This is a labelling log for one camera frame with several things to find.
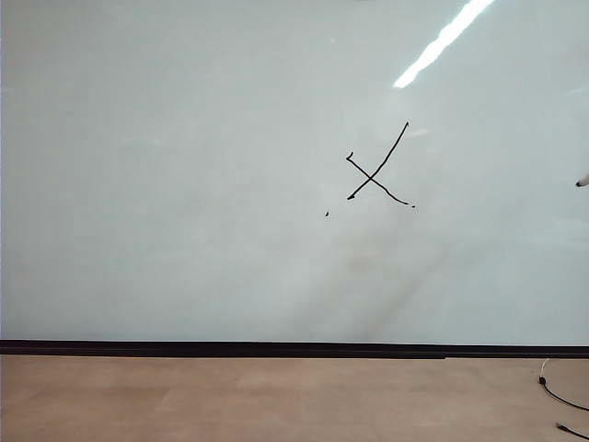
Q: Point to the white marker pen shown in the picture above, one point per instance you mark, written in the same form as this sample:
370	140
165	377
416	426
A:
583	181

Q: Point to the whiteboard with black frame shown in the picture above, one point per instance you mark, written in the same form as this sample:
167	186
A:
184	184

